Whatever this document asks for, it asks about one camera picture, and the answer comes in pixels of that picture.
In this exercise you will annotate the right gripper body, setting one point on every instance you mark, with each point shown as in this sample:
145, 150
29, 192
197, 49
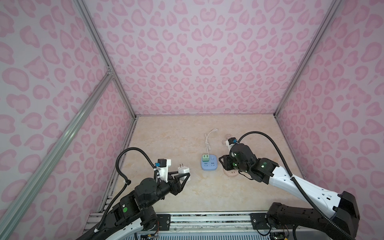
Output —
230, 164

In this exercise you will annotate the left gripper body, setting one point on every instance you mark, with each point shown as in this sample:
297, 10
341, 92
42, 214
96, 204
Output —
163, 190

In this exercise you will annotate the white charger plug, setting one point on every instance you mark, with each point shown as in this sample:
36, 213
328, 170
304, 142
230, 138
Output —
183, 170

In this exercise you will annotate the light green charger plug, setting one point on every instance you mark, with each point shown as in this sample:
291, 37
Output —
206, 158

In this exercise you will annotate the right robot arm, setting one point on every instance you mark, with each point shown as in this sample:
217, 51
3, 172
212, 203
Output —
336, 215

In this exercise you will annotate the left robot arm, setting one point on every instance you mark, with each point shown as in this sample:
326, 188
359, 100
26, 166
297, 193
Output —
134, 212

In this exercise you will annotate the pink round power strip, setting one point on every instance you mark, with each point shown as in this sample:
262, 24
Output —
230, 173

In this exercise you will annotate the blue square power strip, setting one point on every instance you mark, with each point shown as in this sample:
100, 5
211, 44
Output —
212, 165

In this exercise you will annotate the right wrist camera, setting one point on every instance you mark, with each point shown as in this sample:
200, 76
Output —
230, 142

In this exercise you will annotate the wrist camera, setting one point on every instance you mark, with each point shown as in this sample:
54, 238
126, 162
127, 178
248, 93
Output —
230, 142
162, 169

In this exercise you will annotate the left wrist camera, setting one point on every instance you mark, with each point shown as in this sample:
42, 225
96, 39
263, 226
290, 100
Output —
162, 169

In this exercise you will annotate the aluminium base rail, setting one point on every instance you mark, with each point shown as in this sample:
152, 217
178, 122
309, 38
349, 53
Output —
212, 226

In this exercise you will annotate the left wall aluminium strut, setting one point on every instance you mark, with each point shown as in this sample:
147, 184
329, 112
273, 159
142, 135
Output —
22, 203

